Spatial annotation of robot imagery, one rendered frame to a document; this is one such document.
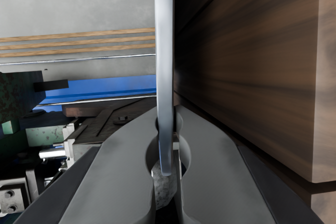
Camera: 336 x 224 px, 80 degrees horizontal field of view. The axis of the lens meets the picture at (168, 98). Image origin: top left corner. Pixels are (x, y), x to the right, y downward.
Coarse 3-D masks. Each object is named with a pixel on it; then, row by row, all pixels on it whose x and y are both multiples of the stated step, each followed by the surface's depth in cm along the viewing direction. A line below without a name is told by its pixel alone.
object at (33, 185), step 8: (40, 160) 84; (48, 160) 90; (32, 168) 78; (40, 168) 83; (48, 168) 89; (32, 176) 78; (40, 176) 82; (32, 184) 79; (40, 184) 82; (32, 192) 79; (40, 192) 81; (32, 200) 80
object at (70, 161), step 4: (84, 120) 95; (88, 120) 94; (92, 120) 94; (80, 124) 89; (84, 124) 88; (88, 124) 88; (76, 128) 83; (72, 132) 78; (68, 136) 74; (64, 140) 70; (64, 144) 70; (64, 148) 71; (68, 148) 71; (68, 152) 71; (68, 160) 71; (72, 160) 72; (68, 164) 72
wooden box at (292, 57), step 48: (192, 0) 21; (240, 0) 11; (288, 0) 7; (192, 48) 22; (240, 48) 11; (288, 48) 8; (192, 96) 24; (240, 96) 12; (288, 96) 8; (240, 144) 12; (288, 144) 8
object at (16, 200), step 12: (12, 168) 84; (24, 168) 84; (0, 180) 76; (12, 180) 77; (24, 180) 77; (0, 192) 74; (12, 192) 74; (24, 192) 77; (0, 204) 75; (12, 204) 75; (24, 204) 76; (0, 216) 77
